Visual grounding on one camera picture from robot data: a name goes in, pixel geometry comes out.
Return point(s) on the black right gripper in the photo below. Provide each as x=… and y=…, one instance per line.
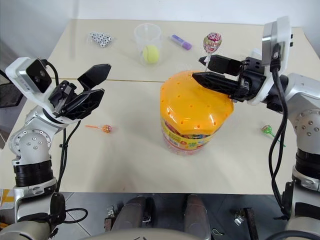
x=252, y=80

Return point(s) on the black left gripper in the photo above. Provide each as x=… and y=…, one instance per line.
x=62, y=93

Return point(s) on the pink lollipop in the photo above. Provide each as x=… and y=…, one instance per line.
x=212, y=42

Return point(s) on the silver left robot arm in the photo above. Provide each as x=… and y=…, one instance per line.
x=30, y=145

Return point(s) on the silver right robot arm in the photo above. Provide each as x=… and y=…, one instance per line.
x=307, y=120

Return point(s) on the lollipop jar with orange lid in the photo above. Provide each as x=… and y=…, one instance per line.
x=195, y=112

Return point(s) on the orange wrapped lollipop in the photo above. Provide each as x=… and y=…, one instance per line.
x=107, y=128

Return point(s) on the bag of black-white beads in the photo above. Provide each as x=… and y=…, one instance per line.
x=100, y=39

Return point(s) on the purple highlighter marker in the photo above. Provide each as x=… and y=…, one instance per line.
x=181, y=42

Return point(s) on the yellow tennis ball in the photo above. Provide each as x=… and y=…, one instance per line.
x=151, y=54

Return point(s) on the green wrapped lollipop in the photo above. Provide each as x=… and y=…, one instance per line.
x=266, y=129

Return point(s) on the clear plastic cup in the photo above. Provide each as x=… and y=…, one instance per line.
x=147, y=32

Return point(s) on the black panel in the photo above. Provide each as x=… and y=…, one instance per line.
x=8, y=95

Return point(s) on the dark grey rounded shape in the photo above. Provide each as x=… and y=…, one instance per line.
x=197, y=215
x=132, y=215

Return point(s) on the small metal clamp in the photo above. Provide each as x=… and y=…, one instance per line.
x=238, y=218

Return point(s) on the black bar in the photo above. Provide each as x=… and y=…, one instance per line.
x=251, y=222

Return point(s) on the grey robot torso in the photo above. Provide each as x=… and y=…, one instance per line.
x=150, y=234

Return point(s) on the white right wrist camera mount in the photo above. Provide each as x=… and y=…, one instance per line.
x=283, y=32

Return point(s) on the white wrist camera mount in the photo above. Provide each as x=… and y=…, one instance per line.
x=15, y=68
x=283, y=32

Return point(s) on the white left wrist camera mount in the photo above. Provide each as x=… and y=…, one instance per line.
x=15, y=68

